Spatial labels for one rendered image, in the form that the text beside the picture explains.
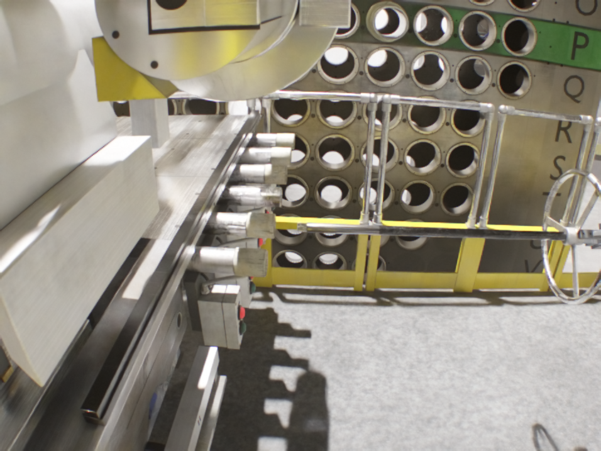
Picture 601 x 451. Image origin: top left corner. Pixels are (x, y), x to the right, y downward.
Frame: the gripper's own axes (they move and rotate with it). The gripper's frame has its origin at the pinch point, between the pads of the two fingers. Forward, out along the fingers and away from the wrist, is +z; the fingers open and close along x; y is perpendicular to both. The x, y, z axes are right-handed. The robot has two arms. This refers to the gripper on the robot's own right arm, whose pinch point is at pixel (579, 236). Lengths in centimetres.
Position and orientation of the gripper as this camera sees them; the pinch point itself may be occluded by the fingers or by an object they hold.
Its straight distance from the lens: 137.3
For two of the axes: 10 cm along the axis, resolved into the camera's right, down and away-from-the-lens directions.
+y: 0.5, -9.7, 2.5
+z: -10.0, -0.4, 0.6
